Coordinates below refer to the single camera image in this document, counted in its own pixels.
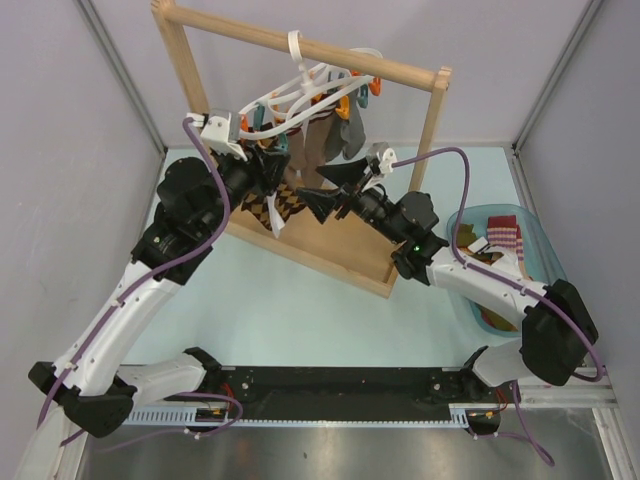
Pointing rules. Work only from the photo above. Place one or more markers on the grey sock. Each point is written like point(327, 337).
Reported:
point(352, 130)
point(334, 142)

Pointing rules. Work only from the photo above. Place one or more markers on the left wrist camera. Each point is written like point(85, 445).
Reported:
point(219, 131)

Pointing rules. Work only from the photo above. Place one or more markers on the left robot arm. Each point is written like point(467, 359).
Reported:
point(196, 198)

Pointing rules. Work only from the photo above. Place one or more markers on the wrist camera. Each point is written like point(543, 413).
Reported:
point(219, 131)
point(381, 159)

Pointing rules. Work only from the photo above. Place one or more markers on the teal clip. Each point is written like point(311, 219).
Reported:
point(280, 143)
point(362, 96)

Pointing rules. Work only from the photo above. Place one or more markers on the tan striped sock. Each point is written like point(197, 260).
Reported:
point(298, 167)
point(314, 149)

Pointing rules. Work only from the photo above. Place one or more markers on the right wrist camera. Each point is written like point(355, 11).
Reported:
point(381, 159)

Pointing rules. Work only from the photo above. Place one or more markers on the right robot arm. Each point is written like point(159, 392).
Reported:
point(556, 331)

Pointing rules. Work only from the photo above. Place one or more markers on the dark red sock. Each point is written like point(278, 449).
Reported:
point(502, 222)

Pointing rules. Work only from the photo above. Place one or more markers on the brown argyle sock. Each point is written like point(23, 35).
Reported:
point(287, 203)

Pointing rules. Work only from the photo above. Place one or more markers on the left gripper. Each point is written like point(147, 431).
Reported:
point(266, 165)

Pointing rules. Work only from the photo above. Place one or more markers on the olive orange striped sock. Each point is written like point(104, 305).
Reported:
point(465, 237)

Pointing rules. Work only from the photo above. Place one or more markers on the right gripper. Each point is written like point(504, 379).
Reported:
point(322, 201)

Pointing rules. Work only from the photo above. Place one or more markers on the white cable duct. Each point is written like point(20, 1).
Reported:
point(210, 414)

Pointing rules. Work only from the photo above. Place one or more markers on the blue plastic basket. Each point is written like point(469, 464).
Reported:
point(541, 261)

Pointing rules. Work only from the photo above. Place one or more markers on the purple striped sock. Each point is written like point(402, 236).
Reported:
point(511, 239)

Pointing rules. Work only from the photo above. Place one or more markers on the wooden drying rack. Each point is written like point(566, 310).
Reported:
point(344, 249)

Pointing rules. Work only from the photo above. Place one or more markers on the white plastic clip hanger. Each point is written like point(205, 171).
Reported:
point(295, 101)

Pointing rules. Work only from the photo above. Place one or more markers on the white sock black stripes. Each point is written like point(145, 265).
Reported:
point(492, 254)

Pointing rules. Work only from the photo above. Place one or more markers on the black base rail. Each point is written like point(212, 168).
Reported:
point(363, 387)

